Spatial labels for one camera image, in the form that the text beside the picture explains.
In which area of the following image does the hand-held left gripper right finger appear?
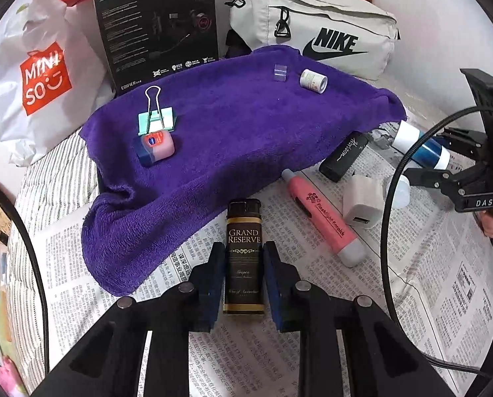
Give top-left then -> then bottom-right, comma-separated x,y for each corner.
262,242 -> 458,397

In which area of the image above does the pink lip balm tin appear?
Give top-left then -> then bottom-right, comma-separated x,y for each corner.
133,130 -> 177,168

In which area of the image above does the small white night light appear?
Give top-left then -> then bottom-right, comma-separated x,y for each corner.
389,174 -> 413,209

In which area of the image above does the green binder clip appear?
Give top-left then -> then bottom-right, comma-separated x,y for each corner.
138,85 -> 177,136

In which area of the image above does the white charger plug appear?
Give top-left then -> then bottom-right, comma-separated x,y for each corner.
342,174 -> 385,231

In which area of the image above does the newspaper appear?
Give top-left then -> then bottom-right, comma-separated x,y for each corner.
33,108 -> 493,397

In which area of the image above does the purple towel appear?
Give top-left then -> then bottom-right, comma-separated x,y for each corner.
81,45 -> 408,298

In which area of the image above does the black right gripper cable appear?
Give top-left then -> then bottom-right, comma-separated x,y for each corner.
381,107 -> 493,379

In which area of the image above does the white tape roll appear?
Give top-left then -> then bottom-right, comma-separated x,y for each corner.
299,68 -> 329,94

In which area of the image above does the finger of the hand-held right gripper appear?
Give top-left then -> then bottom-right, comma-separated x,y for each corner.
437,127 -> 490,164
404,164 -> 471,194

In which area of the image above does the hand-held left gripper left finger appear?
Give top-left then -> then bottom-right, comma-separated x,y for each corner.
30,241 -> 226,397

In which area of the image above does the slim black box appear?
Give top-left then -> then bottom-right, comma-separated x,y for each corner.
319,131 -> 370,182

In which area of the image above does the pink pen with white cap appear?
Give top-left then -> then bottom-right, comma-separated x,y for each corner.
282,169 -> 367,267

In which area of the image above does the grey waist bag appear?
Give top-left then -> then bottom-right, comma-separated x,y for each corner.
225,0 -> 400,81

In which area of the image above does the black headset box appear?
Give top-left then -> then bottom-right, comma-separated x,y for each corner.
92,0 -> 220,99

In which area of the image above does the white plastic bag red label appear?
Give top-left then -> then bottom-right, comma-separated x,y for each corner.
0,0 -> 117,168

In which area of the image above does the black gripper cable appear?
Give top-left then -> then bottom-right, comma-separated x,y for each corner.
0,174 -> 51,385
381,107 -> 493,379

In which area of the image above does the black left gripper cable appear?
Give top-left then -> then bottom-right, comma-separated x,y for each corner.
0,174 -> 51,385

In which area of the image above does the white and blue bottle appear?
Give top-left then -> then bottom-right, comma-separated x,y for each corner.
391,120 -> 452,170

